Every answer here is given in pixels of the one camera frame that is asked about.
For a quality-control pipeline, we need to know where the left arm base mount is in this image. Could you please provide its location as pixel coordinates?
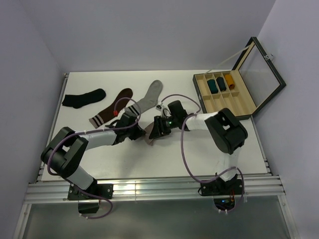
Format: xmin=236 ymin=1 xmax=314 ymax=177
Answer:
xmin=67 ymin=184 xmax=114 ymax=219

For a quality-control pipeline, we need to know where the black sock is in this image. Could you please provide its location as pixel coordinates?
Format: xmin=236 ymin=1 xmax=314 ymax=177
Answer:
xmin=62 ymin=89 xmax=106 ymax=109

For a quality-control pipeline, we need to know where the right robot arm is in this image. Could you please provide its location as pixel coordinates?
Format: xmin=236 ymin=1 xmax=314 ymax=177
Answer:
xmin=149 ymin=101 xmax=248 ymax=194

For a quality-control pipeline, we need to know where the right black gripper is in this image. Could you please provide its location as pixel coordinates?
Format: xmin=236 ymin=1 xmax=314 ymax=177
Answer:
xmin=149 ymin=115 xmax=178 ymax=139

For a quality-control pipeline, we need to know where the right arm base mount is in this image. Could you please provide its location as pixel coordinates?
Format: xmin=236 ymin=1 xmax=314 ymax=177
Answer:
xmin=197 ymin=175 xmax=244 ymax=211

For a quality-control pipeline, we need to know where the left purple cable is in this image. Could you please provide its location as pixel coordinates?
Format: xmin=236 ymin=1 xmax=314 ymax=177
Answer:
xmin=46 ymin=97 xmax=142 ymax=220

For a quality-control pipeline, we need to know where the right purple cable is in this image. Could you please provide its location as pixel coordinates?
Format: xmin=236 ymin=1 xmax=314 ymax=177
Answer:
xmin=160 ymin=94 xmax=246 ymax=215

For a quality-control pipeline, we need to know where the dark blue rolled sock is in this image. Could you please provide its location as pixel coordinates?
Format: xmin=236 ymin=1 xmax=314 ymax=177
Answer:
xmin=216 ymin=77 xmax=227 ymax=92

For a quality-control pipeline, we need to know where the teal rolled sock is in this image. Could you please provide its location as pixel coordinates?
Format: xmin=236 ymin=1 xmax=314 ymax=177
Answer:
xmin=207 ymin=79 xmax=218 ymax=94

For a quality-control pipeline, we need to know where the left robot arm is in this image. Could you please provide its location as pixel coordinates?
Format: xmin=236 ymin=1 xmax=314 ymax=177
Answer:
xmin=40 ymin=113 xmax=146 ymax=199

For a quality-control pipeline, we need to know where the grey striped sock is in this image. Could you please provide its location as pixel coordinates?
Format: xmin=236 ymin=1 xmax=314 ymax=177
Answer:
xmin=125 ymin=80 xmax=163 ymax=116

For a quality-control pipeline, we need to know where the brown striped sock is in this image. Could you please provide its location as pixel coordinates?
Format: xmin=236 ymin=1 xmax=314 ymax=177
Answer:
xmin=89 ymin=88 xmax=133 ymax=128

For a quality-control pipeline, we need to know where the mustard rolled sock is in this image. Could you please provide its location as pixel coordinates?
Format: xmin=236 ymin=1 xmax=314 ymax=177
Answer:
xmin=224 ymin=74 xmax=235 ymax=90

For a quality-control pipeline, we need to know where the purple cable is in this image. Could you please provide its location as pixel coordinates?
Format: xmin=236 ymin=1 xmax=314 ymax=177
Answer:
xmin=46 ymin=97 xmax=142 ymax=220
xmin=160 ymin=94 xmax=246 ymax=215

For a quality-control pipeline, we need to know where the black compartment box with lid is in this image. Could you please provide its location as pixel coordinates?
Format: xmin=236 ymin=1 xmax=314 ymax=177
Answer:
xmin=192 ymin=37 xmax=286 ymax=120

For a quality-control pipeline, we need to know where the beige sock with red stripes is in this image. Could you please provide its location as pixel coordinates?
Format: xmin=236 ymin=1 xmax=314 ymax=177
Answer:
xmin=144 ymin=122 xmax=154 ymax=146

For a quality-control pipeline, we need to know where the aluminium frame rail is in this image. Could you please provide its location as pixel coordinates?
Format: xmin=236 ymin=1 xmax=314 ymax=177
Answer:
xmin=23 ymin=175 xmax=286 ymax=204

